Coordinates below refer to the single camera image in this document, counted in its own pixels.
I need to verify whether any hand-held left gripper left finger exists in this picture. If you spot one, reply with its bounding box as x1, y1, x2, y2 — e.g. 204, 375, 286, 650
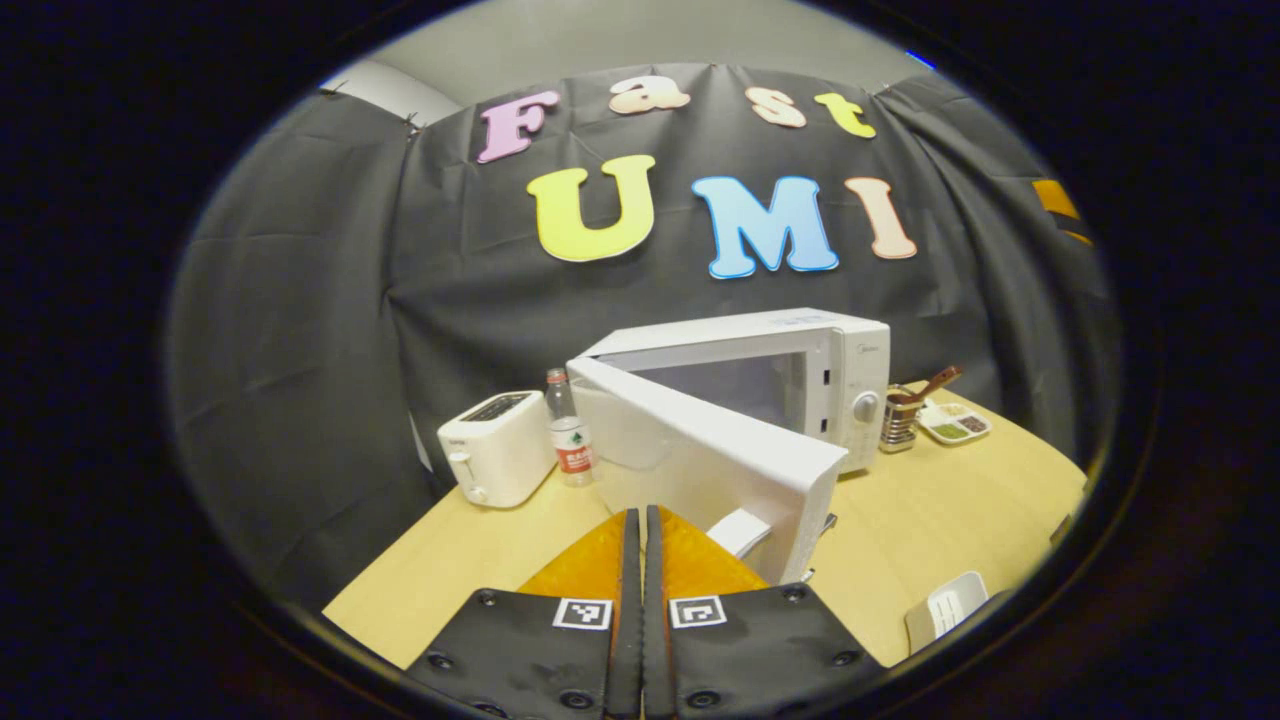
405, 508, 643, 719

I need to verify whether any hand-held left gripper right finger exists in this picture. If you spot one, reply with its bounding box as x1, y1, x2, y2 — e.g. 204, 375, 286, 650
645, 505, 886, 719

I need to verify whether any white microwave oven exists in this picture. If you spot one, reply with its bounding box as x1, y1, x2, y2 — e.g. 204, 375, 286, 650
565, 307, 892, 586

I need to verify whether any clear water bottle red label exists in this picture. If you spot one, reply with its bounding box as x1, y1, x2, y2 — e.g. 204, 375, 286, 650
545, 367, 596, 488

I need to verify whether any white divided dish of grains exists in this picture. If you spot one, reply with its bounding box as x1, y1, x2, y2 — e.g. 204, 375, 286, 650
918, 402, 993, 446

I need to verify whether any white toaster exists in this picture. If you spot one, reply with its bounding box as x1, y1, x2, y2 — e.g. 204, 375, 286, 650
437, 390, 556, 509

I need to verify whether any metal utensil holder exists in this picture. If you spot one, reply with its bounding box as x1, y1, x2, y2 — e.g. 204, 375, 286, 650
880, 385, 923, 455

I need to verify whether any white rectangular plate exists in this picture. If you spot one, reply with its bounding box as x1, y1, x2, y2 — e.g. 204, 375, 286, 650
904, 571, 991, 653

